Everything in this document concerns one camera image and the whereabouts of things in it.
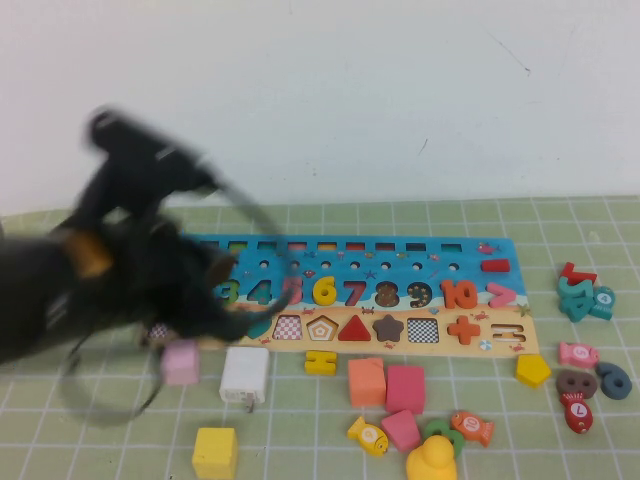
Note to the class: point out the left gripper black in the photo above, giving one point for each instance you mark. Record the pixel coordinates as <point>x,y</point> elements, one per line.
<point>185,290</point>

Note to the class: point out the yellow wooden number six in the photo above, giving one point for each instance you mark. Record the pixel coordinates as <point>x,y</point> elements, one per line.
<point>318,291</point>

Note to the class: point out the teal wooden heart piece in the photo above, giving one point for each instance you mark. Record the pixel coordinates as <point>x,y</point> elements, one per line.
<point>264,325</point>

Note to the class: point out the red wooden triangle piece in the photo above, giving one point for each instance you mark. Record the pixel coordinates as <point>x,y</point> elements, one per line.
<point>355,332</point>

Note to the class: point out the brown wooden star piece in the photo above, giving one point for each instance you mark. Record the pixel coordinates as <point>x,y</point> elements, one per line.
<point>388,328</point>

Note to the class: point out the pink wooden trapezoid piece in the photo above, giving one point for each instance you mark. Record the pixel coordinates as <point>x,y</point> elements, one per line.
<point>400,430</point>

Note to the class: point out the wooden number shape puzzle board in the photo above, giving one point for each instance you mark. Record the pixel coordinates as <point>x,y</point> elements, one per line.
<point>442,340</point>

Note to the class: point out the yellow wooden pentagon piece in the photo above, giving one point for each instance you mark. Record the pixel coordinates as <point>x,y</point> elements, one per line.
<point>532,371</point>

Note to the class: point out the brown fish piece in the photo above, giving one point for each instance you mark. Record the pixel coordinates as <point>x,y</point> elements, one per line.
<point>561,384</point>

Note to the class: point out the light pink wooden cube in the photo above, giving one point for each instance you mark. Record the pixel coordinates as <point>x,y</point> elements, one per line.
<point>180,365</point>

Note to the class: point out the pink wooden number five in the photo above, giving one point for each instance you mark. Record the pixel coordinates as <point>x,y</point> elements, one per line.
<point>295,300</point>

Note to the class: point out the yellow wooden equals sign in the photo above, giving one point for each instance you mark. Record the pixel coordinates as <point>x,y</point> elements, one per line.
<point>320,362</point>

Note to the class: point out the yellow wooden cube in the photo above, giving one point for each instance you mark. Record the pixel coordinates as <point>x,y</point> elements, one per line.
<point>215,455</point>

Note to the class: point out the orange wooden block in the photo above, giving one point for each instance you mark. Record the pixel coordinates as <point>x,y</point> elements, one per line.
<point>366,385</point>

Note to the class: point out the yellow wooden fish nine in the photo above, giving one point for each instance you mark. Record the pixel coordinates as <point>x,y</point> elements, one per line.
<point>367,435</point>

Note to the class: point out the deep pink square block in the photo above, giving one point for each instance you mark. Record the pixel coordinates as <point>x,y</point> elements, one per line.
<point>405,390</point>

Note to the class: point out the orange wooden number ten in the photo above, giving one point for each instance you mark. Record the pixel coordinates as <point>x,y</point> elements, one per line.
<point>447,295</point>

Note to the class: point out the orange wooden plus sign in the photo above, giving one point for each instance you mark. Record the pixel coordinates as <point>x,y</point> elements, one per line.
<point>463,330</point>

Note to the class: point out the yellow rubber duck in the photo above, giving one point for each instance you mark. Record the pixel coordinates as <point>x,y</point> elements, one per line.
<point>430,460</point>

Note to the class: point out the orange wooden fish ten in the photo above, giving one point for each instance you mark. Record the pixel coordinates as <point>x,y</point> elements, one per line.
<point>472,427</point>

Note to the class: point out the pink wooden greater-than sign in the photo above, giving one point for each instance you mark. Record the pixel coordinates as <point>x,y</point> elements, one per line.
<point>507,296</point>

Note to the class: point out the green grid tablecloth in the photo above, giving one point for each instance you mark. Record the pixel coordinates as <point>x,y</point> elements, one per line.
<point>500,440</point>

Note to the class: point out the teal wooden number two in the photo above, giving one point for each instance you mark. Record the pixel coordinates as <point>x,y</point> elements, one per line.
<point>565,287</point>

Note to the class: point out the red wooden number seven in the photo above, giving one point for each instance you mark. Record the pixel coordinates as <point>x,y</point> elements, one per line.
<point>567,272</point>

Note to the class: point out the teal wooden number four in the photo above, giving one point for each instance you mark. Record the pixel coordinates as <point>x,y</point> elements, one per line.
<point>572,310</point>

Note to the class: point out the pink wooden fish five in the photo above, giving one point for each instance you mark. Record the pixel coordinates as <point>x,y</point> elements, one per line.
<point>577,354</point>

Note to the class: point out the red wooden fish seven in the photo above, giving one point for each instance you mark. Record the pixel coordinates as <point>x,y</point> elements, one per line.
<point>577,412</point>

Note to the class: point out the teal wooden fish four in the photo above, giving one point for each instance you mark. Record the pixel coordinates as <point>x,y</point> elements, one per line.
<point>604,300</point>

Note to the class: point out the dark blue number nine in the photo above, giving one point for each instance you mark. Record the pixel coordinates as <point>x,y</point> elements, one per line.
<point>602,371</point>

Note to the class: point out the white wall charger plug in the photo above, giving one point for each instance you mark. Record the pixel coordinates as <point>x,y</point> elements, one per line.
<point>245,372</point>

